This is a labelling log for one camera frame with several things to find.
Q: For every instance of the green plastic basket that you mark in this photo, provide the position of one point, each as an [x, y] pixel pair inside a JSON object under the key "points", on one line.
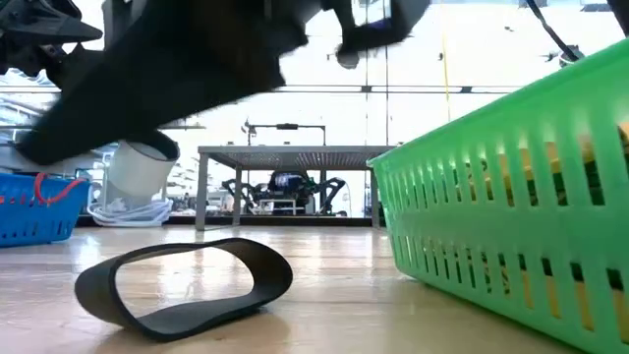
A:
{"points": [[491, 236]]}

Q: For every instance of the black background rig frame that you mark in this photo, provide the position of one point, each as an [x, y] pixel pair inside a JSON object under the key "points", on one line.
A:
{"points": [[287, 126]]}

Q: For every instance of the red rubber band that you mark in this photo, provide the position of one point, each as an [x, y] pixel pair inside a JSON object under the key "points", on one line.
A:
{"points": [[38, 189]]}

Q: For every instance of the metal table in background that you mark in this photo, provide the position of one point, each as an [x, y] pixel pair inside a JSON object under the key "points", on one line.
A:
{"points": [[295, 157]]}

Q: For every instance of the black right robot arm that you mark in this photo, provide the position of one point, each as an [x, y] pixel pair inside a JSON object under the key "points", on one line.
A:
{"points": [[620, 15]]}

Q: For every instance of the black aluminium rig frame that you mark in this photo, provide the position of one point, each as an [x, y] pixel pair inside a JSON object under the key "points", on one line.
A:
{"points": [[187, 220]]}

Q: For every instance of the blue plastic basket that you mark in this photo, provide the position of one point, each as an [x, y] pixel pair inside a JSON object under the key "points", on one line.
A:
{"points": [[29, 221]]}

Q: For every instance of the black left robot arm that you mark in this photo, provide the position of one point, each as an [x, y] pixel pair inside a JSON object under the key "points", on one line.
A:
{"points": [[34, 29]]}

